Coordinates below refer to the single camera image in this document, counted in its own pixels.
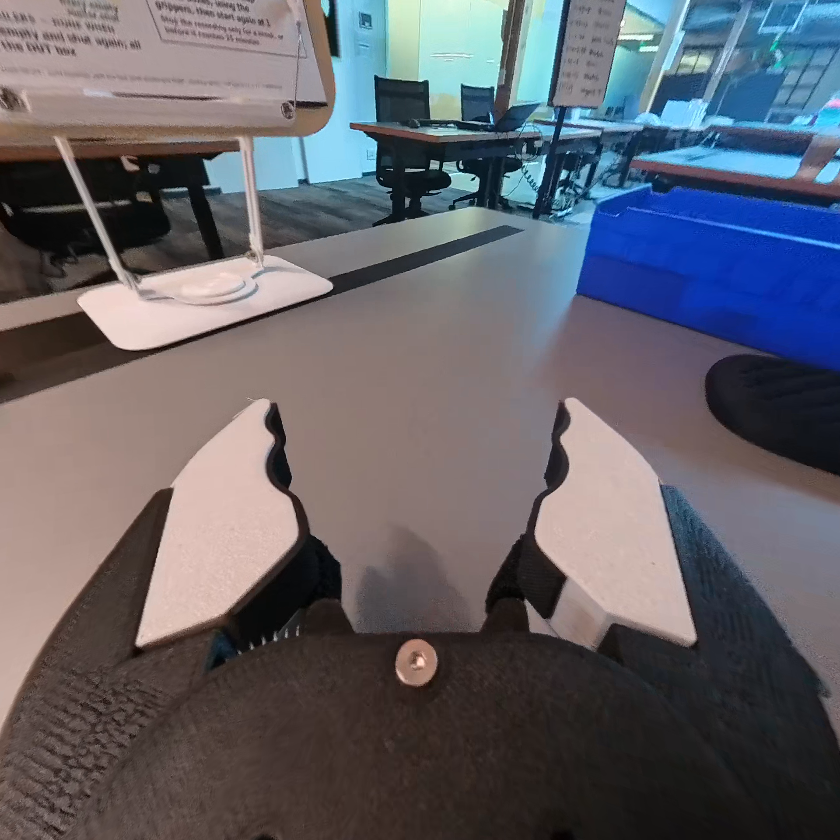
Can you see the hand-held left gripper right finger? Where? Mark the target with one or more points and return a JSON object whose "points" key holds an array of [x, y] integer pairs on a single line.
{"points": [[610, 531]]}

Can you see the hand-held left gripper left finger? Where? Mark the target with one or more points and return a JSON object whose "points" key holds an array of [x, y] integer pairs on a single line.
{"points": [[223, 525]]}

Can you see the long wooden-edged desk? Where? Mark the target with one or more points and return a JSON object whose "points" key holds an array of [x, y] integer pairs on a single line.
{"points": [[722, 167]]}

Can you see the wooden-edged office desk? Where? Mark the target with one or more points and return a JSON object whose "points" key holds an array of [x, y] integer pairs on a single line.
{"points": [[446, 134]]}

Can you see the black quilted wrist rest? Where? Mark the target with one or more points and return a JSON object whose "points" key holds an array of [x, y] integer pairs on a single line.
{"points": [[781, 407]]}

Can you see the blue plastic bin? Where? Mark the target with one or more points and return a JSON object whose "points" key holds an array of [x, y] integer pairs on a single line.
{"points": [[709, 275]]}

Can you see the black office chair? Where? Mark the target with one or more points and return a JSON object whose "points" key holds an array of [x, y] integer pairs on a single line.
{"points": [[79, 210], [407, 131], [476, 105]]}

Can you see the black laptop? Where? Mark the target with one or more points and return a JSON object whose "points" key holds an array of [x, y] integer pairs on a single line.
{"points": [[508, 117]]}

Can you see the instruction sign on white stand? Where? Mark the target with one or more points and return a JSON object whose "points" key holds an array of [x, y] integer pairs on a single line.
{"points": [[164, 65]]}

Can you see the whiteboard on black stand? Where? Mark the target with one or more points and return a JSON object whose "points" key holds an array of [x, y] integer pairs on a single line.
{"points": [[587, 52]]}

